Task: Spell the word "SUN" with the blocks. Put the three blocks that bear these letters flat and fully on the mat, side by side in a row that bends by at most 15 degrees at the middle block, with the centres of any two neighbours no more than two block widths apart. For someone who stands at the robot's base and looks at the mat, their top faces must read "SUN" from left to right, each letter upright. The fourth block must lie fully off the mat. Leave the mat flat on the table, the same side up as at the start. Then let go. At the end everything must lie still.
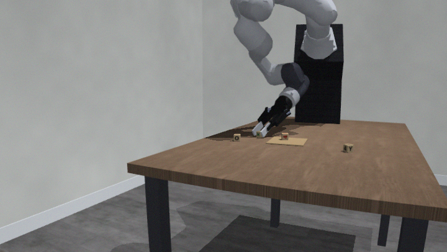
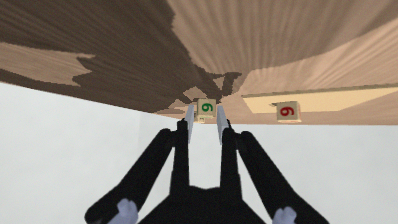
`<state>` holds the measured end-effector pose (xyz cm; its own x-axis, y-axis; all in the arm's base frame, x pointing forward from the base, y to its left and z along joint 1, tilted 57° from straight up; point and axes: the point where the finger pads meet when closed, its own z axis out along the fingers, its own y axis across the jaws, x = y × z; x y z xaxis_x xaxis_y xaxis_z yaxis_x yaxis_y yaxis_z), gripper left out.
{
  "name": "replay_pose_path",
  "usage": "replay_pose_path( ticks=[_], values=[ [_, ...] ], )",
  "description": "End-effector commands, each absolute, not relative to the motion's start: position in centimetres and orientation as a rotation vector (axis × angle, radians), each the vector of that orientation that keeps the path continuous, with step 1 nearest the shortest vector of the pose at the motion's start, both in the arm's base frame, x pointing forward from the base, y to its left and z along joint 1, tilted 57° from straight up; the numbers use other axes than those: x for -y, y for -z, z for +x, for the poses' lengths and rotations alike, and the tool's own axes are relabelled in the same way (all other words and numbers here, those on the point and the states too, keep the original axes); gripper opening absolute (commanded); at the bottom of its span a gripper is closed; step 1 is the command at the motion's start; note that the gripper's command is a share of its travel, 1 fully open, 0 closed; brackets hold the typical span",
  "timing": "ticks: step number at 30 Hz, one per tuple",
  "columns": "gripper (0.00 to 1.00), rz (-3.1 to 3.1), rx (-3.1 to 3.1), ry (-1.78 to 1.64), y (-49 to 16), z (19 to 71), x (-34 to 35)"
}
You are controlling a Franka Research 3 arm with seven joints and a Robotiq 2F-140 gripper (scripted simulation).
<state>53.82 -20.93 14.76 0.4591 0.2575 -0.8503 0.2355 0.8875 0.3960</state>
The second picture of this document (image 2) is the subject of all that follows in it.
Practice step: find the tan flat mat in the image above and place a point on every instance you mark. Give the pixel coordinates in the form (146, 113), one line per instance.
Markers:
(329, 99)

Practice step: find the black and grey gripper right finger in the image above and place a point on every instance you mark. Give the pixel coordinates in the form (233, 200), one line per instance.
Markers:
(282, 203)

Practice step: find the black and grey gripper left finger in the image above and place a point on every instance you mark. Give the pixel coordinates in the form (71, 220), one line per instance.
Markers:
(122, 204)

